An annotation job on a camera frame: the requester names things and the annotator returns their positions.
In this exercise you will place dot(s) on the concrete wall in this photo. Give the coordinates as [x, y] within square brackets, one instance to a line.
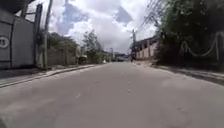
[58, 57]

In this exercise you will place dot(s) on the fence with pale posts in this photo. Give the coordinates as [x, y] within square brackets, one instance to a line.
[217, 46]

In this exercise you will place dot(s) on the grey metal gate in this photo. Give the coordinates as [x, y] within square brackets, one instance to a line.
[18, 45]

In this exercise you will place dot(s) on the utility pole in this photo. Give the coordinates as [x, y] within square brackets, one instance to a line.
[133, 43]
[46, 36]

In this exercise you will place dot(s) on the concrete pavement with kerb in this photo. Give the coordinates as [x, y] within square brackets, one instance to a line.
[23, 77]

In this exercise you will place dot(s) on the dense dark trees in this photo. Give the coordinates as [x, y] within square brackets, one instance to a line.
[190, 26]

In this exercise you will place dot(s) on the pale building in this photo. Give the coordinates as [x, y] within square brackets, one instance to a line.
[145, 50]

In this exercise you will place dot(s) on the concrete roadside strip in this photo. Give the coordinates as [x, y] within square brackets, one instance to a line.
[200, 74]

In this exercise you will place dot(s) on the trees behind concrete wall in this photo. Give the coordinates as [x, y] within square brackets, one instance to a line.
[90, 46]

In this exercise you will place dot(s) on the grey asphalt road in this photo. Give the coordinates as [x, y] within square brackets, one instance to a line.
[113, 96]

